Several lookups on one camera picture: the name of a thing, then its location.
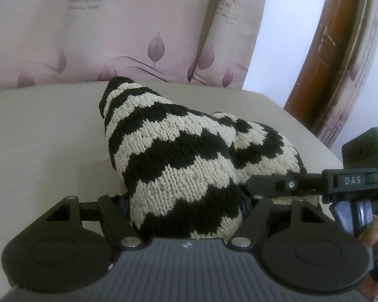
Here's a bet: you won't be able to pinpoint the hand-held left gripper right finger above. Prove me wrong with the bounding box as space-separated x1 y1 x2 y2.
227 195 332 248

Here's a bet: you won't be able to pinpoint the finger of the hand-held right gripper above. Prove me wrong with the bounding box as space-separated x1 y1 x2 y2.
246 172 324 201

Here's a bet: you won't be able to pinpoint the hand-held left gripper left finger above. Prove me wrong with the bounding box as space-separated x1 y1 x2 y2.
35 194 145 249

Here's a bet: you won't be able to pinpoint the black and cream striped knit garment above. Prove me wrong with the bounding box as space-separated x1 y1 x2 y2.
99 76 322 240

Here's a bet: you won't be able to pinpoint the person's right hand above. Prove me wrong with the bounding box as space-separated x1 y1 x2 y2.
357 214 378 266

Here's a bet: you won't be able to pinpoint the brown wooden door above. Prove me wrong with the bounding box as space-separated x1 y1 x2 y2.
283 0 378 135

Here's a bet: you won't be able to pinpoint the pink leaf-print curtain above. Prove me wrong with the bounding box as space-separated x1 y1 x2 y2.
0 0 270 93

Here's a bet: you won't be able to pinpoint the metal door handle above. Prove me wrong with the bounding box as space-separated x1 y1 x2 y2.
317 26 336 53

